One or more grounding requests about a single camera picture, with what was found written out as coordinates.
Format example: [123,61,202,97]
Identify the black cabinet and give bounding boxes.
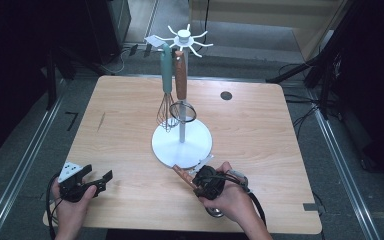
[86,0,132,65]

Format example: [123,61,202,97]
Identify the person's right hand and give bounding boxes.
[198,161,259,224]

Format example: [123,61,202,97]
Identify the whisk with teal handle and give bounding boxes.
[156,43,181,133]

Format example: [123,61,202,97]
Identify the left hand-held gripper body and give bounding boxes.
[58,162,98,203]

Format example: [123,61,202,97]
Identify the metal floor rail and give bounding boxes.
[313,106,383,240]
[0,96,64,240]

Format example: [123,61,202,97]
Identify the mesh strainer with wooden handle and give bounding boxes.
[169,49,197,124]

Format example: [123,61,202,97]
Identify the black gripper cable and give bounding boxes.
[226,169,268,228]
[45,173,62,240]

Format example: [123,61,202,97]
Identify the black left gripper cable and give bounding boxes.
[45,173,62,240]

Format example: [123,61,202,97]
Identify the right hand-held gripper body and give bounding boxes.
[192,154,226,201]

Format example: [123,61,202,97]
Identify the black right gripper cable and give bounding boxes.
[226,169,268,228]

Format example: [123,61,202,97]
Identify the metal ladle with wooden handle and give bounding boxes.
[172,164,225,219]

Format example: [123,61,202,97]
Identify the black floor cables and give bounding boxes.
[279,63,331,138]

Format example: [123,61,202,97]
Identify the person's left hand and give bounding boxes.
[51,181,98,221]

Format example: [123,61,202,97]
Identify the black metal stand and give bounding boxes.
[265,0,358,85]

